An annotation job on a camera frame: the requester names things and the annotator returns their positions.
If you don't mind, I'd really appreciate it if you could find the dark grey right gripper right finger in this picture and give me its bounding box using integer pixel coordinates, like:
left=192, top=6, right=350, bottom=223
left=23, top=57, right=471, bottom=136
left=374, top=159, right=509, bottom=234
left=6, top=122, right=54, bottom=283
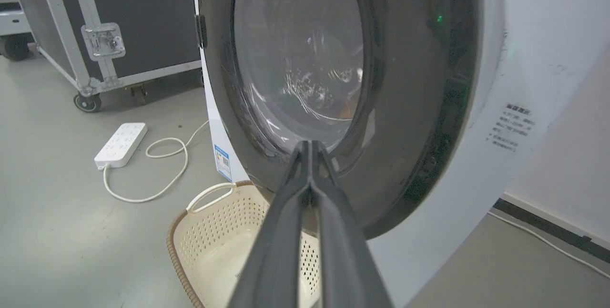
left=311, top=141, right=394, bottom=308

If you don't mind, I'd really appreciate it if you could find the cream perforated laundry basket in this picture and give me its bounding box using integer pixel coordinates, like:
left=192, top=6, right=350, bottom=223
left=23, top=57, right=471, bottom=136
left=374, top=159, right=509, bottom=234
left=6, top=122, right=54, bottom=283
left=166, top=180, right=321, bottom=308

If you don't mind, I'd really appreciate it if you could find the white washing machine body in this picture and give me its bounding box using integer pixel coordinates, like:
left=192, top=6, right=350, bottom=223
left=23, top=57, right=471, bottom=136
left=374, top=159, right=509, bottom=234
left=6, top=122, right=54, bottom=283
left=191, top=0, right=610, bottom=308

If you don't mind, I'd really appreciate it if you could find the grey cart with wheel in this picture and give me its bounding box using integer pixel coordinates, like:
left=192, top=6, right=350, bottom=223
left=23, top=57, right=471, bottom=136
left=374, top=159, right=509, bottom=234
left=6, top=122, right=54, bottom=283
left=0, top=0, right=37, bottom=62

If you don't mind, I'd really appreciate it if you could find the white cable along wall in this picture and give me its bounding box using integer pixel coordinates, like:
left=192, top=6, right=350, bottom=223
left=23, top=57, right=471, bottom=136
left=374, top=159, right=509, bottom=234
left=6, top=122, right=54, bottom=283
left=487, top=210, right=610, bottom=280

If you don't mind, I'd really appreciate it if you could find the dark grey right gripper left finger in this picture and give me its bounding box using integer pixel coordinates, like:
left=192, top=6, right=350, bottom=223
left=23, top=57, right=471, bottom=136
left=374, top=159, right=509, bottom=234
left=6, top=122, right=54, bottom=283
left=228, top=140, right=313, bottom=308

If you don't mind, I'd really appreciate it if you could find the round washing machine door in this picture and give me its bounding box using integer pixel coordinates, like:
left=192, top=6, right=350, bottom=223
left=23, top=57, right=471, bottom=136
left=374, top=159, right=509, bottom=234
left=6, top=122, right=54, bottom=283
left=195, top=0, right=507, bottom=240

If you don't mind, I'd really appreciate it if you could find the white power strip with cable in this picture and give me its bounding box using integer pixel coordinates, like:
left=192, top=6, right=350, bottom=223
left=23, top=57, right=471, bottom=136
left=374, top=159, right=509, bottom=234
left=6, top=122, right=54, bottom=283
left=102, top=120, right=210, bottom=203

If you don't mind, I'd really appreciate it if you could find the black flight case on wheels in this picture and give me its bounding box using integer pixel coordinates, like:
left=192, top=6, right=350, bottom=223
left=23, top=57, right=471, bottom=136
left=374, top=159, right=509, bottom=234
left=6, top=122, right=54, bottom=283
left=4, top=0, right=204, bottom=113

